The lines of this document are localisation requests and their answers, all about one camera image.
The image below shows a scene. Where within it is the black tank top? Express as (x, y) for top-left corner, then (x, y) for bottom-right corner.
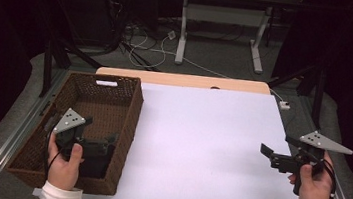
(78, 142), (115, 181)

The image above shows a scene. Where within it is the white floor cable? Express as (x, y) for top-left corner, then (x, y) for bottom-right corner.
(125, 27), (290, 103)

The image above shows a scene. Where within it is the white foam board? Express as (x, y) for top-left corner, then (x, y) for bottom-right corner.
(32, 69), (311, 199)

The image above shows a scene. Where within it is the person's left hand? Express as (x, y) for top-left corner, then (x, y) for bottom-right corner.
(43, 131), (88, 193)

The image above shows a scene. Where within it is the black metal stand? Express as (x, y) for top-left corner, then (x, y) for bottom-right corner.
(38, 35), (105, 104)
(263, 59), (328, 130)

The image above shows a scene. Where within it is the white adapter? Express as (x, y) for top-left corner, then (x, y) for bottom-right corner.
(278, 100), (292, 111)

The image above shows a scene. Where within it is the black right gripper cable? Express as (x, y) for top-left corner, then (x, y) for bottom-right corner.
(317, 157), (341, 199)

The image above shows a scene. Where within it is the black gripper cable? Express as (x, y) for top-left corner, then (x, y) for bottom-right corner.
(317, 157), (341, 199)
(41, 124), (66, 181)

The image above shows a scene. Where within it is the person's right hand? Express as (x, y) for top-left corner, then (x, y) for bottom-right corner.
(285, 147), (338, 199)

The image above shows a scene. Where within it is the black cable bundle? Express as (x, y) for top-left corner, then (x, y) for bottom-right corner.
(97, 0), (170, 72)

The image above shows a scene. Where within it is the brown wicker basket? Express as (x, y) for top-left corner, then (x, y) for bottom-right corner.
(3, 63), (147, 199)

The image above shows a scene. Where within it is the white-legged desk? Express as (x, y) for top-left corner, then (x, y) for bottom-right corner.
(154, 0), (306, 79)

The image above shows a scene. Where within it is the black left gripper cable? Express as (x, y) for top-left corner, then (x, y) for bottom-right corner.
(41, 124), (66, 181)

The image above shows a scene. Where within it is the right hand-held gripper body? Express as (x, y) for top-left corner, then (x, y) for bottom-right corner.
(267, 125), (353, 199)

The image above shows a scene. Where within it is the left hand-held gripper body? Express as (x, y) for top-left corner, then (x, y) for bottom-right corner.
(49, 106), (112, 166)

